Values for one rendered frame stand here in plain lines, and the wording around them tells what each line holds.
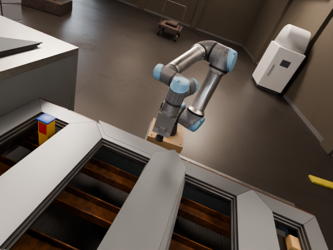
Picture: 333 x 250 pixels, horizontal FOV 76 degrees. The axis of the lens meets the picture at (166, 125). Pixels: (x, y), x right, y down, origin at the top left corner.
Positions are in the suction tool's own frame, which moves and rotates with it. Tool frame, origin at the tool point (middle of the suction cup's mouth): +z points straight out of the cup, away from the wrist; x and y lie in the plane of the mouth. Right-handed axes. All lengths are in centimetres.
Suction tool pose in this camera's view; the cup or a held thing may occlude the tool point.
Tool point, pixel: (158, 139)
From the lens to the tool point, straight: 103.0
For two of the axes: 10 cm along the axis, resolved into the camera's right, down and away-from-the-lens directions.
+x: 2.3, -4.6, 8.6
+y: 9.2, 3.9, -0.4
